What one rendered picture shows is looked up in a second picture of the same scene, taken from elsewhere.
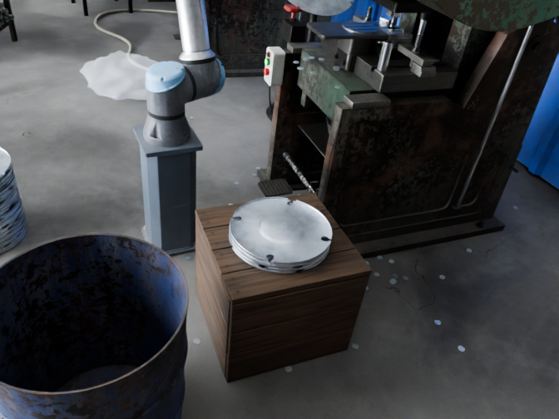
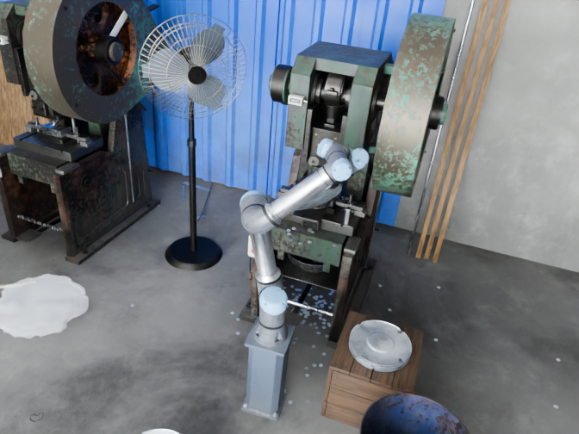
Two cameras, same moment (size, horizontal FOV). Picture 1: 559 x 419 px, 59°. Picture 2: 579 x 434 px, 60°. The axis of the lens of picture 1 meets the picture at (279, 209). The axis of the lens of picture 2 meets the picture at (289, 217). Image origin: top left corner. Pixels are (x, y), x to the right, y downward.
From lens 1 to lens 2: 1.80 m
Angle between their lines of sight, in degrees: 39
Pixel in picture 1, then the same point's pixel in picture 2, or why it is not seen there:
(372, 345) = not seen: hidden behind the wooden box
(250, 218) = (364, 348)
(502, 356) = (448, 330)
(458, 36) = (356, 182)
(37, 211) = not seen: outside the picture
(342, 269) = (417, 341)
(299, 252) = (403, 347)
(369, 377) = (430, 384)
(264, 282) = (407, 374)
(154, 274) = (387, 410)
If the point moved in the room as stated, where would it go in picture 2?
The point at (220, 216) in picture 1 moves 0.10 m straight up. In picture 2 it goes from (344, 359) to (347, 343)
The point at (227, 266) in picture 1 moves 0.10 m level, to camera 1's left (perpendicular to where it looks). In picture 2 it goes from (388, 381) to (374, 393)
